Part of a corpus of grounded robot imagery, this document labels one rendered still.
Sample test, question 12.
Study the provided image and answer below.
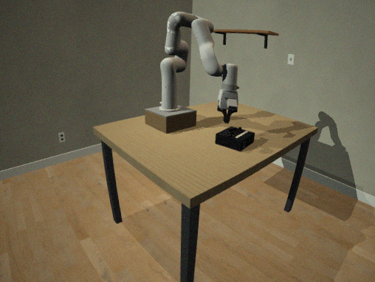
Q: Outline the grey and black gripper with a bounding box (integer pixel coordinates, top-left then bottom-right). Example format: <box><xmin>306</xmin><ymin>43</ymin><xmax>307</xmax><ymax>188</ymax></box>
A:
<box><xmin>217</xmin><ymin>89</ymin><xmax>238</xmax><ymax>123</ymax></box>

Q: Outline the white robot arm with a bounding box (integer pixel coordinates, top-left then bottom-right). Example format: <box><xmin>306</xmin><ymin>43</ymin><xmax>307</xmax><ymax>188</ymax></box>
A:
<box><xmin>159</xmin><ymin>12</ymin><xmax>239</xmax><ymax>112</ymax></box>

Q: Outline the black lighting desk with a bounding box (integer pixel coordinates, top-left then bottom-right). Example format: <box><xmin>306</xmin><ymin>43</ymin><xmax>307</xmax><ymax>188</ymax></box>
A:
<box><xmin>215</xmin><ymin>126</ymin><xmax>255</xmax><ymax>151</ymax></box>

